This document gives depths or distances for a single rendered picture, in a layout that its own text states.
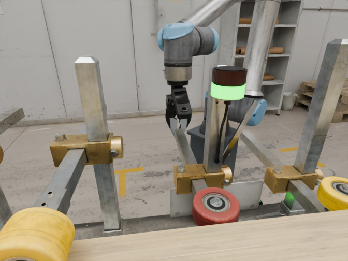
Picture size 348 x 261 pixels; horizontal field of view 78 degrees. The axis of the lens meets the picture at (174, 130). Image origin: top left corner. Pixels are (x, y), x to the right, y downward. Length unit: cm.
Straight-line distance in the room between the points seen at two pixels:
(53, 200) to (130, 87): 289
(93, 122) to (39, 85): 290
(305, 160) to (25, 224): 57
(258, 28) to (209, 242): 101
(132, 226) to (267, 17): 102
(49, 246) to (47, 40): 301
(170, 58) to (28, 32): 270
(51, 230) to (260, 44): 108
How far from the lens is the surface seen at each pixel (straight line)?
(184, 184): 52
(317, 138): 61
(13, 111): 79
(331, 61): 56
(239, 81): 38
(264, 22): 118
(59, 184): 38
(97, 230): 65
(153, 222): 64
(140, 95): 322
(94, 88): 42
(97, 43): 311
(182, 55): 68
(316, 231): 41
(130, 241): 35
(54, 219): 31
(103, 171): 50
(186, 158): 59
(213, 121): 46
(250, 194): 67
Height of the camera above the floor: 117
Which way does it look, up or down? 25 degrees down
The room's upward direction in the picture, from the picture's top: straight up
